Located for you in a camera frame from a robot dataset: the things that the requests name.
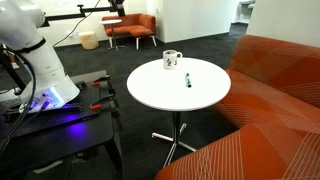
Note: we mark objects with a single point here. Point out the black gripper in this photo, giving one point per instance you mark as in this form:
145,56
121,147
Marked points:
117,4

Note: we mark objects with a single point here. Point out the beige cylindrical stool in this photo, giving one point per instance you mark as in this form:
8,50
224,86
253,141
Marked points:
88,40

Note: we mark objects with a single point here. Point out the small orange sofa white legs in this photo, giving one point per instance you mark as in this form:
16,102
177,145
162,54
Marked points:
133,28

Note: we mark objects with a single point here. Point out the round white pedestal table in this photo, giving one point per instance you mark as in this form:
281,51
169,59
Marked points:
173,90

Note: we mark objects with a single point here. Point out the white power strip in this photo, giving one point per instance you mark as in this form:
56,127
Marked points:
46,166

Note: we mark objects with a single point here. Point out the large orange patterned sofa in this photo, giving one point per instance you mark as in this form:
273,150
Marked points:
273,100

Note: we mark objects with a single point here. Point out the green and white marker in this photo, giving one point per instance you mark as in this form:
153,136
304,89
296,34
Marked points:
188,80

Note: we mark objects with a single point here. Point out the black camera boom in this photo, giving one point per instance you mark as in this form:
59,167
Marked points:
66,15

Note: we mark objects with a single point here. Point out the black stand pole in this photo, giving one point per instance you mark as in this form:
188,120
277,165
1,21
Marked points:
11,73

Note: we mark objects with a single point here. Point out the small round white side table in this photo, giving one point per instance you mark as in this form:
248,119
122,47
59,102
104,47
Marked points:
110,22

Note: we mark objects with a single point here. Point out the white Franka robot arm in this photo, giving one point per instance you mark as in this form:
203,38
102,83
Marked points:
43,66

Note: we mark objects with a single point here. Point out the white mug with red print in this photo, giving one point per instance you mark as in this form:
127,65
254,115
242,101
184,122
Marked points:
169,61

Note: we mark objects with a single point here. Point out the white wall outlet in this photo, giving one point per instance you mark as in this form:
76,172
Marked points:
73,33

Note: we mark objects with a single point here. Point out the black workbench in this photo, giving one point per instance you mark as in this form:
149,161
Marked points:
66,140

